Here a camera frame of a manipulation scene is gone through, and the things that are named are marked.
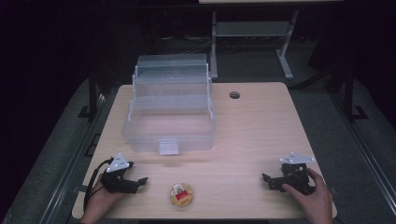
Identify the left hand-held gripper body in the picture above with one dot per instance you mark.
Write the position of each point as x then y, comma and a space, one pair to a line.
116, 164

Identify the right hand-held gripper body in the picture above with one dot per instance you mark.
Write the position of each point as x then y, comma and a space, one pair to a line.
295, 174

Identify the person's left hand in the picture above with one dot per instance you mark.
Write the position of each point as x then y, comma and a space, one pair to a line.
100, 200

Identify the person's right hand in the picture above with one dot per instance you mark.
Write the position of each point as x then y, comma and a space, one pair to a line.
314, 202

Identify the round yellow snack packet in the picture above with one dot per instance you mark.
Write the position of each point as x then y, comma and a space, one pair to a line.
181, 195

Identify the clear plastic storage box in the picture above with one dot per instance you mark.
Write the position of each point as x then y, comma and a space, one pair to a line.
169, 124

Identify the black metal stand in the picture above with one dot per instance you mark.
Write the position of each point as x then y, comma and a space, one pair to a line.
350, 96
92, 93

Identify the grey metal stand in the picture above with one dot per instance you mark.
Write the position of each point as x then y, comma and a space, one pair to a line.
252, 29

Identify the grey metal floor rail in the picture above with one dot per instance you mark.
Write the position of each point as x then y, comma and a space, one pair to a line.
70, 161
367, 149

